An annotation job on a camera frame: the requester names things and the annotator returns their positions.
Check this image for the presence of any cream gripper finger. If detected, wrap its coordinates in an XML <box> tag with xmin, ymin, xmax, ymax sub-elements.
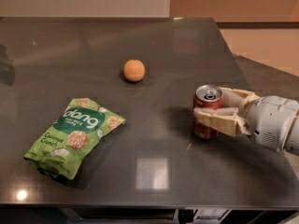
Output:
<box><xmin>193</xmin><ymin>107</ymin><xmax>251</xmax><ymax>136</ymax></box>
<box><xmin>221</xmin><ymin>87</ymin><xmax>259</xmax><ymax>112</ymax></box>

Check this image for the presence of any red coke can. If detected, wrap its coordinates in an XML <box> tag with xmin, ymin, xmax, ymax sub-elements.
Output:
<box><xmin>192</xmin><ymin>84</ymin><xmax>223</xmax><ymax>140</ymax></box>

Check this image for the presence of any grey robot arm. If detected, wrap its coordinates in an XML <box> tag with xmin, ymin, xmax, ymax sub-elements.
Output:
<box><xmin>193</xmin><ymin>85</ymin><xmax>299</xmax><ymax>155</ymax></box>

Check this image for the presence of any orange fruit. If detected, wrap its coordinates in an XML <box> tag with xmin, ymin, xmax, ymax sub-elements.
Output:
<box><xmin>123</xmin><ymin>60</ymin><xmax>145</xmax><ymax>82</ymax></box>

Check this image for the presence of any green rice chips bag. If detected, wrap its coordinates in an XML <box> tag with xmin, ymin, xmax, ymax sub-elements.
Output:
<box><xmin>23</xmin><ymin>98</ymin><xmax>125</xmax><ymax>180</ymax></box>

